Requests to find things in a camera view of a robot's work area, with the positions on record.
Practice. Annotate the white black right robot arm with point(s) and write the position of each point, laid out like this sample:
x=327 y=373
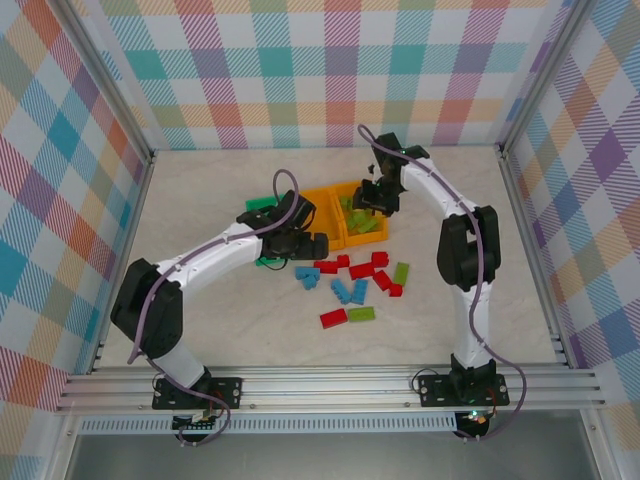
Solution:
x=435 y=190

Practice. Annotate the aluminium mounting rail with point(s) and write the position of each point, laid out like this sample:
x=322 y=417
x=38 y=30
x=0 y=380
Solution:
x=325 y=387

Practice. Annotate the orange plastic bin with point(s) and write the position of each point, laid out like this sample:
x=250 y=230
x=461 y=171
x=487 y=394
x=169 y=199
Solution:
x=325 y=210
x=370 y=239

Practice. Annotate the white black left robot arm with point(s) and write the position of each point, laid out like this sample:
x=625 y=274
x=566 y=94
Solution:
x=215 y=255

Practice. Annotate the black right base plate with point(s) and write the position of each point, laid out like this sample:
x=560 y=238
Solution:
x=435 y=390

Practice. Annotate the aluminium frame post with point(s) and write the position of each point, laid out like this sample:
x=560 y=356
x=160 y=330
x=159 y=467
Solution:
x=111 y=85
x=546 y=75

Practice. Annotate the aluminium side rail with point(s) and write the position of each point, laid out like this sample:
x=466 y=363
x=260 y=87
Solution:
x=136 y=210
x=533 y=260

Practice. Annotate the green lego brick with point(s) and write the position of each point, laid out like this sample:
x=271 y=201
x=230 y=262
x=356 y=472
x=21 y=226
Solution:
x=353 y=228
x=363 y=314
x=345 y=203
x=371 y=215
x=401 y=274
x=370 y=226
x=358 y=217

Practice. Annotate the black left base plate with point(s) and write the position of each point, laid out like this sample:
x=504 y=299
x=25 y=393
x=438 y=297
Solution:
x=230 y=387

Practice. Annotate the small red lego brick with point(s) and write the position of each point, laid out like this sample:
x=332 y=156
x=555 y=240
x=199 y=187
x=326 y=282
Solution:
x=343 y=261
x=396 y=290

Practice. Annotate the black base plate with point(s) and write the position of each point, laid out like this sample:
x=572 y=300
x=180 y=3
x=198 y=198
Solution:
x=230 y=387
x=435 y=390

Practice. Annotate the green plastic bin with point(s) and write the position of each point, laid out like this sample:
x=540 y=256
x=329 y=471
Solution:
x=260 y=204

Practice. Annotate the blue lego brick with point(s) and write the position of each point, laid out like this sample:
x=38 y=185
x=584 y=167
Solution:
x=306 y=273
x=359 y=293
x=341 y=291
x=311 y=283

